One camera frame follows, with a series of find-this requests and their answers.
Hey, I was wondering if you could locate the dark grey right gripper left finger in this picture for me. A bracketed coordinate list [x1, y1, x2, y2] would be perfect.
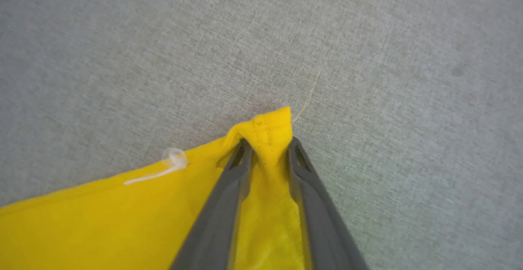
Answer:
[170, 138, 256, 270]

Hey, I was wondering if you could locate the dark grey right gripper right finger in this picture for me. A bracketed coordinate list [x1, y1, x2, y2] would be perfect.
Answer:
[286, 136, 368, 270]

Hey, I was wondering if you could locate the yellow and white shirt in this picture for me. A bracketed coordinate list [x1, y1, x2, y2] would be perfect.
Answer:
[0, 107, 313, 270]

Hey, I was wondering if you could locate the white plastic tag loop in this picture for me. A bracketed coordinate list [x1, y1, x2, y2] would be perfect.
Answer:
[124, 148, 188, 185]

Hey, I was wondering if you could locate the grey fabric sofa cushion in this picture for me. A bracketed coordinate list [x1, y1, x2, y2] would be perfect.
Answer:
[0, 0, 523, 270]

